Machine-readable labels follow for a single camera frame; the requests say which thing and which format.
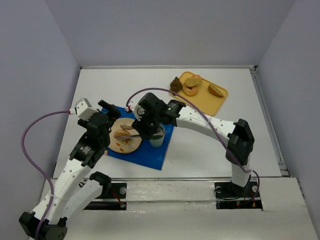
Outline blue placemat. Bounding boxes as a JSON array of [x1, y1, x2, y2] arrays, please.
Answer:
[[107, 106, 174, 170]]

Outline orange glazed bun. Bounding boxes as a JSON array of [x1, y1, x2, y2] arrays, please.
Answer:
[[113, 129, 131, 142]]

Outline brown bread wedge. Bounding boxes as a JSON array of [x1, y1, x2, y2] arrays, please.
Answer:
[[208, 84, 224, 98]]

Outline yellow tray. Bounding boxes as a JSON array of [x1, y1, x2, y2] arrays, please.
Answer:
[[172, 71, 228, 116]]

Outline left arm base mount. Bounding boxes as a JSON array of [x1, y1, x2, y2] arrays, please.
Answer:
[[79, 181, 128, 211]]

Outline green cup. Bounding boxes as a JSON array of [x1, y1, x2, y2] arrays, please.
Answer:
[[149, 125, 166, 148]]

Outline metal serving tongs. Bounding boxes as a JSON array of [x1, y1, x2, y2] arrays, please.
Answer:
[[113, 124, 141, 142]]

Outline dark chocolate croissant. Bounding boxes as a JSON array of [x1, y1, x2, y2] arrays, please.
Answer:
[[170, 77, 183, 93]]

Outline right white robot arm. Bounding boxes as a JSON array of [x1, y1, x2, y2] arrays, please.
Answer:
[[125, 92, 255, 188]]

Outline glazed donut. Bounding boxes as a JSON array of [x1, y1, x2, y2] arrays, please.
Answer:
[[182, 83, 198, 97]]

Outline sliced seeded bread roll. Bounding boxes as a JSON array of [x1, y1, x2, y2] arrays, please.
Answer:
[[184, 77, 202, 88]]

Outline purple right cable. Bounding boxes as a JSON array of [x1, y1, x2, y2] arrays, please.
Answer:
[[125, 87, 261, 201]]

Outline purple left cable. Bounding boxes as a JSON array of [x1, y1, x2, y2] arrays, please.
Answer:
[[20, 110, 72, 240]]

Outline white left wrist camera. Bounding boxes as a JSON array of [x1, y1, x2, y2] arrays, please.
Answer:
[[75, 98, 98, 121]]

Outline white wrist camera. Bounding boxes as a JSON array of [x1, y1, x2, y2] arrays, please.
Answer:
[[75, 98, 98, 121], [130, 102, 145, 121]]

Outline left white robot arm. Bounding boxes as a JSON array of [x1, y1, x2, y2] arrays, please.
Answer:
[[19, 98, 121, 240]]

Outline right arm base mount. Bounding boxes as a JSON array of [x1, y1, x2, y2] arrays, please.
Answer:
[[213, 181, 263, 210]]

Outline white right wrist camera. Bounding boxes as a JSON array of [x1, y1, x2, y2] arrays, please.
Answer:
[[130, 102, 145, 121]]

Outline purple cable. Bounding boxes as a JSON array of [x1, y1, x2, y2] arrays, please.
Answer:
[[125, 87, 261, 201], [20, 110, 72, 240]]

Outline beige bird pattern plate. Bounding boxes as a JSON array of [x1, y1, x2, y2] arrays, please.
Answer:
[[108, 117, 142, 154]]

